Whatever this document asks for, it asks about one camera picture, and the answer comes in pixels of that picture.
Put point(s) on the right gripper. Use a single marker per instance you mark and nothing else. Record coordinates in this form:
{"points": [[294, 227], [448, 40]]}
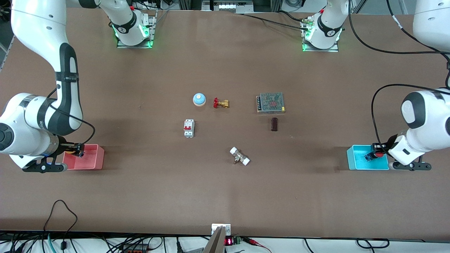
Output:
{"points": [[65, 145]]}

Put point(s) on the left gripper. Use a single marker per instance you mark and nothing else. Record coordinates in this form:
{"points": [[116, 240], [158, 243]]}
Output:
{"points": [[383, 146]]}

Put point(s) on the yellow mushroom push button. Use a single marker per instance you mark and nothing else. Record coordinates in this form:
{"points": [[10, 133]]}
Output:
{"points": [[72, 152]]}

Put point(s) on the red mushroom push button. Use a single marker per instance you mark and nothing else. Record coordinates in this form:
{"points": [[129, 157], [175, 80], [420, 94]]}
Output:
{"points": [[378, 154]]}

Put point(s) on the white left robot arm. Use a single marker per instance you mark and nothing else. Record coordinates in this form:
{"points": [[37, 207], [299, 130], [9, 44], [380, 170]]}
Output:
{"points": [[427, 109]]}

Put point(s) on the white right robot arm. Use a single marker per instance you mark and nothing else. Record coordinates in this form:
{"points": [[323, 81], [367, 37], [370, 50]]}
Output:
{"points": [[38, 28]]}

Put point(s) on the pink plastic box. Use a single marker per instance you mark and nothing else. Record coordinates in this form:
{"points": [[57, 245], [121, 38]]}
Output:
{"points": [[89, 160]]}

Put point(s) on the cyan plastic box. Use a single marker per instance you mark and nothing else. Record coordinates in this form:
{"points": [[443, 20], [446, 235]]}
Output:
{"points": [[360, 161]]}

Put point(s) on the dark brown rectangular block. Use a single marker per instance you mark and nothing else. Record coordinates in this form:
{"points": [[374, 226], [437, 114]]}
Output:
{"points": [[274, 124]]}

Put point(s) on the metal mesh power supply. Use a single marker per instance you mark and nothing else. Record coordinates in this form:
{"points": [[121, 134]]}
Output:
{"points": [[270, 102]]}

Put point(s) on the blue dome call bell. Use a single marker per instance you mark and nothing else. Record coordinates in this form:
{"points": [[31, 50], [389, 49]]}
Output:
{"points": [[199, 99]]}

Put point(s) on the brass fitting white ends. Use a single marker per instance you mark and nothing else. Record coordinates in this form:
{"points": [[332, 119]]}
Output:
{"points": [[239, 156]]}

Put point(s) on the red digit display module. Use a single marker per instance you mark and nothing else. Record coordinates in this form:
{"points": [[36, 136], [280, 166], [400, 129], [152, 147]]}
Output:
{"points": [[232, 241]]}

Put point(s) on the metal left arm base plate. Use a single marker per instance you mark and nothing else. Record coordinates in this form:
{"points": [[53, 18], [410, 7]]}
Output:
{"points": [[335, 48]]}

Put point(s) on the white circuit breaker red switch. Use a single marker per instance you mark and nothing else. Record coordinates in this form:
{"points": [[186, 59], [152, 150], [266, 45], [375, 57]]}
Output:
{"points": [[188, 128]]}

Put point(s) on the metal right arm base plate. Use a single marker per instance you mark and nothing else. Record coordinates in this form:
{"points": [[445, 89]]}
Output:
{"points": [[151, 33]]}

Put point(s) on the metal front camera bracket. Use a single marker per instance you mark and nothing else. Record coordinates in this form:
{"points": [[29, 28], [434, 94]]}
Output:
{"points": [[218, 239]]}

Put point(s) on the aluminium frame rail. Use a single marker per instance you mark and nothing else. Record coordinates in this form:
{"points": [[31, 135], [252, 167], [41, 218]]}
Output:
{"points": [[227, 5]]}

